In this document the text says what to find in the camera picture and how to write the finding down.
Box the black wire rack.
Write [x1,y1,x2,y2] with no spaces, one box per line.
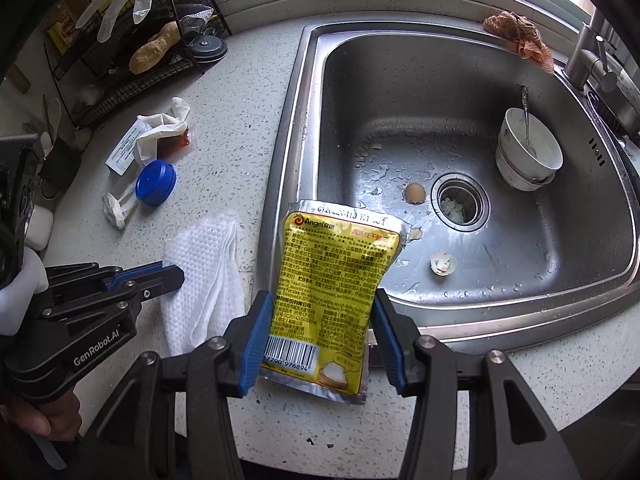
[42,0,233,128]

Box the white paper packet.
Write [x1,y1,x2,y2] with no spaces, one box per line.
[105,119,151,176]

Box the white tissue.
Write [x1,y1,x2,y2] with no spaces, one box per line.
[135,97,191,166]

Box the metal spoon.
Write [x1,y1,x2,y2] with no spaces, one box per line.
[517,85,538,158]

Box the broken eggshell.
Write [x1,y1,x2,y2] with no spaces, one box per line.
[430,251,458,277]

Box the crumpled white wrapper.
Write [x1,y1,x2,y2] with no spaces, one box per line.
[102,187,138,231]

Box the steel faucet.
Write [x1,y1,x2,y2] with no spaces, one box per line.
[560,5,621,93]

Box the stainless steel sink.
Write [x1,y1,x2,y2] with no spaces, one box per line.
[252,22,640,356]

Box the white bowl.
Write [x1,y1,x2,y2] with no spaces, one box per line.
[495,140,557,192]
[500,107,563,173]

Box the grey mesh scrubber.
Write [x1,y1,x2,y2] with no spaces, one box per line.
[175,4,217,36]

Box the steel drain strainer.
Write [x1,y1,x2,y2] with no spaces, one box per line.
[431,174,488,225]

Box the red sauce packet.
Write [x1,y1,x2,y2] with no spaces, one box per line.
[157,127,193,161]

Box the orange rag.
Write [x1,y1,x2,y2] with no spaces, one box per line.
[482,10,556,68]

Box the person's left hand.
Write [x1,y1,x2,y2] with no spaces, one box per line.
[0,392,83,436]

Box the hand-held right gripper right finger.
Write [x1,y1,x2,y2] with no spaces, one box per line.
[372,287,583,480]

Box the white paper towel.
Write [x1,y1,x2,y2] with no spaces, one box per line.
[162,212,247,356]

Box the blue plastic lid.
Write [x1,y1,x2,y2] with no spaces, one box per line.
[135,160,177,207]

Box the yellow foil packet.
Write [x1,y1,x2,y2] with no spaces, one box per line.
[260,199,403,403]

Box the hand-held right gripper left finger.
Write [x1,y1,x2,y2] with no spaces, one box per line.
[82,290,275,480]

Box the translucent white glove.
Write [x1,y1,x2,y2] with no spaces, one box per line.
[75,0,163,43]

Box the black round sink stopper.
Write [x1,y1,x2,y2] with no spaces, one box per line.
[192,34,228,64]

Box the tan bread roll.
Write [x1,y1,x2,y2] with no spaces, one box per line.
[129,21,181,73]

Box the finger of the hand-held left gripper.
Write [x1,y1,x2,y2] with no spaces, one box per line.
[45,266,185,321]
[47,260,166,291]

